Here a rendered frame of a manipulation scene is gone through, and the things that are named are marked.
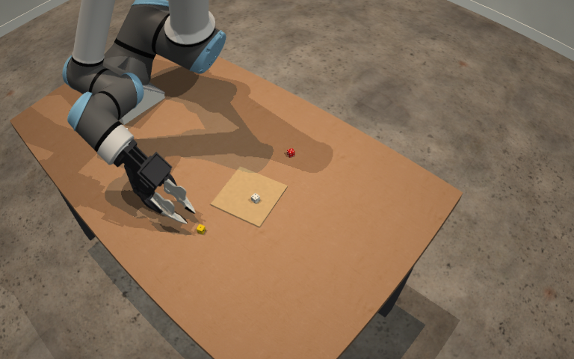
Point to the tan square mat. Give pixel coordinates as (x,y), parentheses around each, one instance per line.
(235,196)

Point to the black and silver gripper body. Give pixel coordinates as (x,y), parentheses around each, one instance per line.
(152,173)

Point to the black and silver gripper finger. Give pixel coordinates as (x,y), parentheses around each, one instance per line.
(163,206)
(170,187)

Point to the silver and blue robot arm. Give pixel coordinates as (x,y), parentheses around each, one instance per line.
(188,38)

